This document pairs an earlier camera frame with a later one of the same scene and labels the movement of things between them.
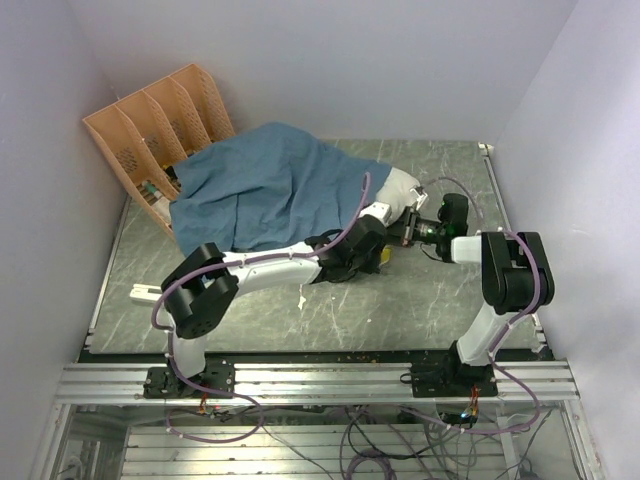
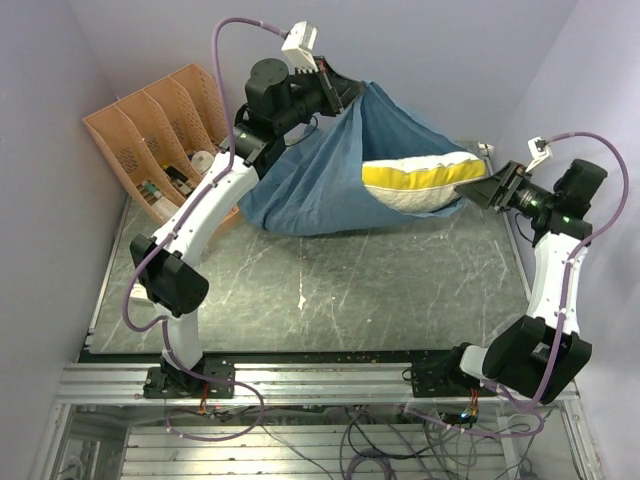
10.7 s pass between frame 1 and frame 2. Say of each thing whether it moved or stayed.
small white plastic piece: stayed
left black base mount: stayed
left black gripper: moved
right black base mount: stayed
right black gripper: moved
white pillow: moved
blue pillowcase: moved
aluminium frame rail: stayed
